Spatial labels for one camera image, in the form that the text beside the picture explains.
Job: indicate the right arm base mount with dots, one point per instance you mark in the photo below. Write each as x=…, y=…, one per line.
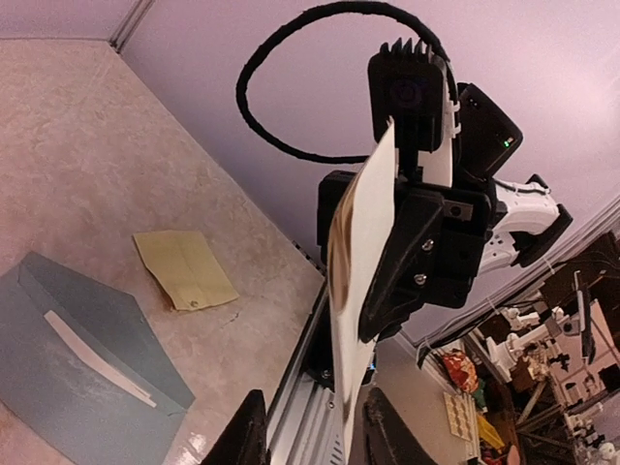
x=318, y=363

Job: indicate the blue envelope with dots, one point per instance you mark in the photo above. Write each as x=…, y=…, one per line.
x=81, y=366

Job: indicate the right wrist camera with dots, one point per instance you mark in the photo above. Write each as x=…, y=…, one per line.
x=408, y=85

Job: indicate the yellow paper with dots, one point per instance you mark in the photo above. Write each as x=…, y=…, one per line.
x=185, y=268

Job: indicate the lined letter paper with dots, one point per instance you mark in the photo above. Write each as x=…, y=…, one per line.
x=358, y=234

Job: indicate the aluminium front rail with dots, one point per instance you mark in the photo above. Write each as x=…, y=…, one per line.
x=301, y=419

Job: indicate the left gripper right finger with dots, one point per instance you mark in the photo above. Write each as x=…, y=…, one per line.
x=387, y=438

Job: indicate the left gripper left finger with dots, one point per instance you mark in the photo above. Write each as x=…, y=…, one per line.
x=243, y=441

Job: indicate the brown sticker sheet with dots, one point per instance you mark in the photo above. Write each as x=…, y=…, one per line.
x=458, y=408

